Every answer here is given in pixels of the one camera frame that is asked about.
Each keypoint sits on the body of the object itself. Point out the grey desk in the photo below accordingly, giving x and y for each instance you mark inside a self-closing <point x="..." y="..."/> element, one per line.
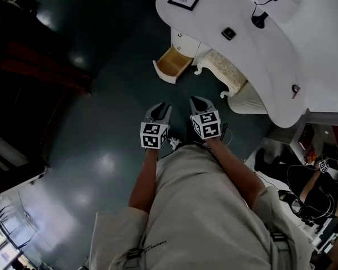
<point x="335" y="139"/>

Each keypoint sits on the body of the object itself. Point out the dark red book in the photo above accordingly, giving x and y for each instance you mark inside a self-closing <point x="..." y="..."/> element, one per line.
<point x="307" y="135"/>

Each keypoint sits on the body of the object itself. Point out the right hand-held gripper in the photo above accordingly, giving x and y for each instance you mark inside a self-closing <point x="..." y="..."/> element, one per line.
<point x="208" y="125"/>

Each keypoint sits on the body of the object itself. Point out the white large drawer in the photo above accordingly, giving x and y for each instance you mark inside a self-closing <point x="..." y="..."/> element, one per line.
<point x="171" y="63"/>

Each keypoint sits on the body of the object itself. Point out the white vanity mirror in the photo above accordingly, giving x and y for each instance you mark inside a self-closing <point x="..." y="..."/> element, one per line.
<point x="287" y="10"/>

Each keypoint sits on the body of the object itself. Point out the person's white shoe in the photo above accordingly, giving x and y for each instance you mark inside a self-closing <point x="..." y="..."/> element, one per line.
<point x="174" y="143"/>

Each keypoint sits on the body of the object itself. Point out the black round stand base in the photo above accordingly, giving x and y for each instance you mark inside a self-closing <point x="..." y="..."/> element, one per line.
<point x="259" y="21"/>

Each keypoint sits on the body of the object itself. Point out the black picture frame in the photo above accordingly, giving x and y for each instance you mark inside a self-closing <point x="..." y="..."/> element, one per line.
<point x="183" y="0"/>

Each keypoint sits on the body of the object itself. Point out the person's right forearm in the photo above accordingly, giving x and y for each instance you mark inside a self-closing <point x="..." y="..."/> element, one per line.
<point x="236" y="176"/>

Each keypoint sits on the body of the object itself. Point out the small black square box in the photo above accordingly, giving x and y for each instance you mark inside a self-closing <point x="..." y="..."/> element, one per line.
<point x="229" y="33"/>

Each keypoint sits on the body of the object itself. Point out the person's grey shirt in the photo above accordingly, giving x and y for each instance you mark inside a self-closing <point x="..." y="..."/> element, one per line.
<point x="200" y="207"/>

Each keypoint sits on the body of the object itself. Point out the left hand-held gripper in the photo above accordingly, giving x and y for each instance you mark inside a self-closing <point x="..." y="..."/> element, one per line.
<point x="153" y="136"/>

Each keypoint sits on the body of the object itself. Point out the white nightstand with drawer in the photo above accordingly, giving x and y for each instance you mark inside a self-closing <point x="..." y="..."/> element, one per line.
<point x="214" y="15"/>

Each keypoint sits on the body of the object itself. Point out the person's left forearm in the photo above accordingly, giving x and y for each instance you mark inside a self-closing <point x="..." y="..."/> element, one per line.
<point x="145" y="181"/>

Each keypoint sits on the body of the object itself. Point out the white stool with floral cushion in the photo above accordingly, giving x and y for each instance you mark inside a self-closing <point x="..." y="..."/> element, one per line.
<point x="225" y="69"/>

